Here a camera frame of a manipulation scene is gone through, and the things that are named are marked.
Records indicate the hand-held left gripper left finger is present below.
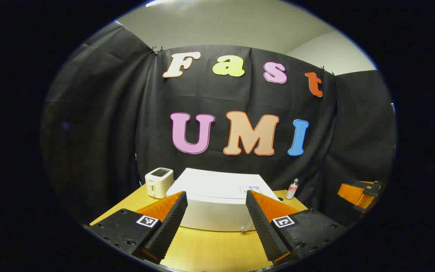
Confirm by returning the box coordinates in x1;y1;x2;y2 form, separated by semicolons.
89;191;188;265

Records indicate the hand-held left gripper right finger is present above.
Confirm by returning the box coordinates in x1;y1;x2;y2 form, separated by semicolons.
245;190;348;267

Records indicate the white microwave oven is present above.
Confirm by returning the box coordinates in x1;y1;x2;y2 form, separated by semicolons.
166;168;283;232

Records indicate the clear bottle with pink label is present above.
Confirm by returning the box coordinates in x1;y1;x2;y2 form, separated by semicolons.
285;178;299;200

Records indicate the white toaster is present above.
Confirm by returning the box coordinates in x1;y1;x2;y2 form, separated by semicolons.
145;167;174;199

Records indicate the black backdrop cloth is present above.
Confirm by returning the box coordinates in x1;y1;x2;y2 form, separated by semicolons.
40;21;397;227

